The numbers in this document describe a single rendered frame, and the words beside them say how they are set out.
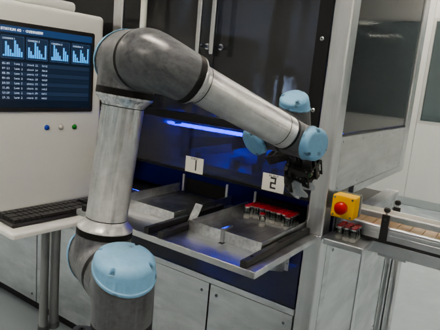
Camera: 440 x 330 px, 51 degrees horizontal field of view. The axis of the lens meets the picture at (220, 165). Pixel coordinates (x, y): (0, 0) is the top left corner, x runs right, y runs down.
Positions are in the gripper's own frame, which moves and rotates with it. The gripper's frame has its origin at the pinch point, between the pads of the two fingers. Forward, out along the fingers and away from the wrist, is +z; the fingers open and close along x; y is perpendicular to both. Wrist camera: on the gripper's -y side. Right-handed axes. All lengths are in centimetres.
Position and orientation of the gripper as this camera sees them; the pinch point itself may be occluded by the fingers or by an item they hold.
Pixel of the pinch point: (296, 194)
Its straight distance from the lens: 140.4
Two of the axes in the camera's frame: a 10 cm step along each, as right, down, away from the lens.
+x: 6.5, -5.7, 5.0
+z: 1.7, 7.5, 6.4
